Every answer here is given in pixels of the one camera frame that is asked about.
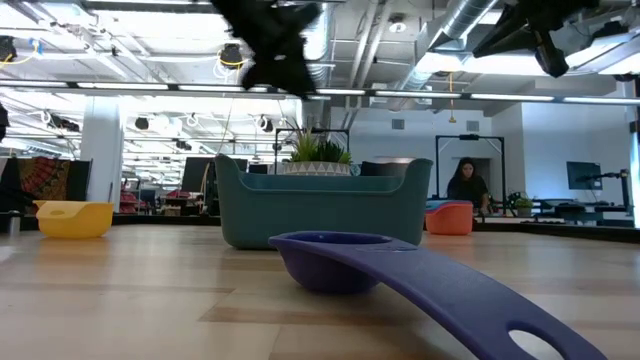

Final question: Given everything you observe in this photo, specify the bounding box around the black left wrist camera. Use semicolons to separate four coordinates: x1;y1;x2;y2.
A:
279;2;322;39

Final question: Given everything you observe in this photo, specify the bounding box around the yellow measuring cup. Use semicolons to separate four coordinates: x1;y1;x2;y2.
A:
33;200;115;240

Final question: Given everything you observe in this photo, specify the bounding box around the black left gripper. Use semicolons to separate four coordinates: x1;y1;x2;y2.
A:
241;14;317;99

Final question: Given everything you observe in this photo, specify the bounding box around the colourful patterned tapestry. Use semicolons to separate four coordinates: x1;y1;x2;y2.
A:
17;157;71;202

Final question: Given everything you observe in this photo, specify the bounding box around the black table frame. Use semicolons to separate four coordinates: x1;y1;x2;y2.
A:
0;213;640;245

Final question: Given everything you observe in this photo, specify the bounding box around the orange measuring cup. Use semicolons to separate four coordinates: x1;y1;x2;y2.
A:
424;202;475;237

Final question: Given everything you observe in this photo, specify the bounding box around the black desk monitor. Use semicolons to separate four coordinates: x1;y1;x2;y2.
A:
180;156;217;194

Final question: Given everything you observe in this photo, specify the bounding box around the person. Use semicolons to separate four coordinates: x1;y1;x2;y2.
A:
446;156;491;214

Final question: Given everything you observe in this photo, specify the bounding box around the white column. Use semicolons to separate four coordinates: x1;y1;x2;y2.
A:
79;95;125;215

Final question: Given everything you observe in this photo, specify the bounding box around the black ceiling spotlight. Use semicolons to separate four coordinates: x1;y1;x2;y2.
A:
219;43;246;70

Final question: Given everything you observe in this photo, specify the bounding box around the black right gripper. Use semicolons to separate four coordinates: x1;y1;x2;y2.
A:
471;0;601;79

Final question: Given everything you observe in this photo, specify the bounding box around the succulent in white patterned pot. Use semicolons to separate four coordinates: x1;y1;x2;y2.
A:
277;124;354;177

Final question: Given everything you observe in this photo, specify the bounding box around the black wall monitor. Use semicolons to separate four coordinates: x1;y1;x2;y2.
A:
566;160;604;191

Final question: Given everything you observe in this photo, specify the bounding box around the silver spiral ventilation duct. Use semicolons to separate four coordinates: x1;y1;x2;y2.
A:
399;0;499;96
279;0;334;131

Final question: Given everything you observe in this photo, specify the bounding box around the purple measuring cup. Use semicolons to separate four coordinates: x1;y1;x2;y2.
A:
268;230;609;360

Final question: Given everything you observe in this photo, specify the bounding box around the black metal rig frame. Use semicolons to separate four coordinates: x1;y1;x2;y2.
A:
435;133;506;204

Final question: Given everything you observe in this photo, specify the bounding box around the teal plastic basket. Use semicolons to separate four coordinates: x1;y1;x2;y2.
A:
214;154;434;251

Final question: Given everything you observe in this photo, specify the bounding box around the black overhead light bar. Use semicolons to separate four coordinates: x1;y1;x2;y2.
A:
0;78;640;106

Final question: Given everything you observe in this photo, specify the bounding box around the grey metal cylinder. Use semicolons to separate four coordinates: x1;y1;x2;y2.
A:
7;209;22;240

